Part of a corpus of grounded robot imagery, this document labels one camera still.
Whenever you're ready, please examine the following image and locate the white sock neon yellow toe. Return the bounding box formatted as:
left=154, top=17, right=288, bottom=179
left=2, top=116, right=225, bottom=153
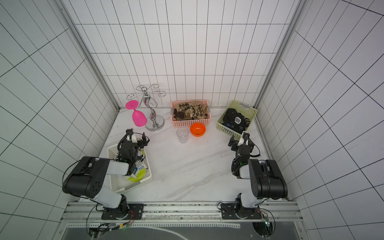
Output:
left=127, top=163, right=147, bottom=183

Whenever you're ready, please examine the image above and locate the black sock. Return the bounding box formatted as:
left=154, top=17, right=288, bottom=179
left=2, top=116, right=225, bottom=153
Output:
left=222, top=109, right=251, bottom=134

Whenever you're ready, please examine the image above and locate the brown tan knit sock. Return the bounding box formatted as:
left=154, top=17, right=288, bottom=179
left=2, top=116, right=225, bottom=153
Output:
left=173, top=103, right=192, bottom=121

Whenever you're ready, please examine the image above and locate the tan brown argyle sock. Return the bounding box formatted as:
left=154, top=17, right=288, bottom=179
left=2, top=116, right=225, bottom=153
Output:
left=189, top=101, right=208, bottom=120

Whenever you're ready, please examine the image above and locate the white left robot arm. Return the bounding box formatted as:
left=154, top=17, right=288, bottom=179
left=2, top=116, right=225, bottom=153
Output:
left=62, top=129, right=150, bottom=211

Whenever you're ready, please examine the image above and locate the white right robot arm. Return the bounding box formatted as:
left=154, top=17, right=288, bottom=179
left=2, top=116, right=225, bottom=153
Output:
left=228, top=132, right=288, bottom=212

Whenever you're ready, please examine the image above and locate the white perforated plastic basket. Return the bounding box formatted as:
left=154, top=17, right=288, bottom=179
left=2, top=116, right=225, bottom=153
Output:
left=107, top=149, right=153, bottom=194

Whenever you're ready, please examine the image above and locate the pink perforated plastic basket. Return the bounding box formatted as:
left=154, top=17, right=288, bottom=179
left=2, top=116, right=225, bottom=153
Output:
left=171, top=100, right=212, bottom=127

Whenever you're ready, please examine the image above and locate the pink plastic wine glass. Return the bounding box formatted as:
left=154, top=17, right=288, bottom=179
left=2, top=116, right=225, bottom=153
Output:
left=126, top=100, right=148, bottom=127

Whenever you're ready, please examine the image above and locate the chrome glass holder stand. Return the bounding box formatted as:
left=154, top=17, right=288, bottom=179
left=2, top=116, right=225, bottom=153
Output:
left=126, top=84, right=166, bottom=132

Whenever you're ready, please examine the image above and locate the orange plastic bowl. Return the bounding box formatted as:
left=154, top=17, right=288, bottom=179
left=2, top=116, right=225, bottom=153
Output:
left=190, top=123, right=206, bottom=137

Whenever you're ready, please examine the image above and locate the clear plastic cup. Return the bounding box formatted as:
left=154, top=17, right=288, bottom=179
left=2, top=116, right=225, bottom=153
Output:
left=177, top=127, right=190, bottom=144

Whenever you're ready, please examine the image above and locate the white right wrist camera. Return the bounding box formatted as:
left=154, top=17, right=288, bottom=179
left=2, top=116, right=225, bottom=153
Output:
left=238, top=132, right=250, bottom=146

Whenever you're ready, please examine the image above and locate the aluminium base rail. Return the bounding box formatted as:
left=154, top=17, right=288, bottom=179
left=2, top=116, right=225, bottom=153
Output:
left=61, top=201, right=304, bottom=229

